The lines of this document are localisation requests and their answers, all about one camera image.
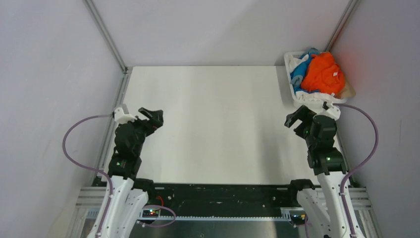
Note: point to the left aluminium corner post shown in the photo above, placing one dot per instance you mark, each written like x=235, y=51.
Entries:
x=102, y=28

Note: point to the right electronics board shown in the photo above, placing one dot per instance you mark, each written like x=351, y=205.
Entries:
x=298, y=220

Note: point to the orange t shirt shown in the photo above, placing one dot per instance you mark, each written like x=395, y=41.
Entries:
x=324, y=75

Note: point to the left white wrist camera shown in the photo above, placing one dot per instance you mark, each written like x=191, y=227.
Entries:
x=121, y=115

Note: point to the white laundry basket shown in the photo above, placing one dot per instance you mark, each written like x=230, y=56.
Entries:
x=313, y=100

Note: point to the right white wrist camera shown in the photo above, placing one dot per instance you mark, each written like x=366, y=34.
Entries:
x=331, y=110

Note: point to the blue t shirt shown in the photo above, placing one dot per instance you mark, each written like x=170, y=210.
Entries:
x=298, y=67

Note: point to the beige t shirt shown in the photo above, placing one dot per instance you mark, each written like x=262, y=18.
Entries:
x=347, y=92

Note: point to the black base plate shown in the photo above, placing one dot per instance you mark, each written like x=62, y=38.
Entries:
x=224, y=200

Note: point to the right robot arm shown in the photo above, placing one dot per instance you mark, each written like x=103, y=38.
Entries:
x=333, y=217

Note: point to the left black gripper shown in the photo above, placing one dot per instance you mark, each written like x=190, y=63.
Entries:
x=156, y=121

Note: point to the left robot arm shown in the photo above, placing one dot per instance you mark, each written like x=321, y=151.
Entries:
x=126, y=194

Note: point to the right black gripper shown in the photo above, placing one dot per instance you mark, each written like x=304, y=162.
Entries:
x=299, y=114

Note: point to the aluminium frame rail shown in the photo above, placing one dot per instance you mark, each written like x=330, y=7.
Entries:
x=91, y=197

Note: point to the aluminium corner post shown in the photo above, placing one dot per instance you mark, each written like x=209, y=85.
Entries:
x=102, y=28
x=345, y=18

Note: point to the left electronics board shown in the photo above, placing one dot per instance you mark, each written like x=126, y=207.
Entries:
x=150, y=213

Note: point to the electronics board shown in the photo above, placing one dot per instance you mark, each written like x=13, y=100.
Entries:
x=150, y=213
x=298, y=220

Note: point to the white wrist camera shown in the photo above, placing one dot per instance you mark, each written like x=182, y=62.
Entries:
x=331, y=110
x=121, y=115

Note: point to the right aluminium corner post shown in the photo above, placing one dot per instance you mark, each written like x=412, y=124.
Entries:
x=345, y=18

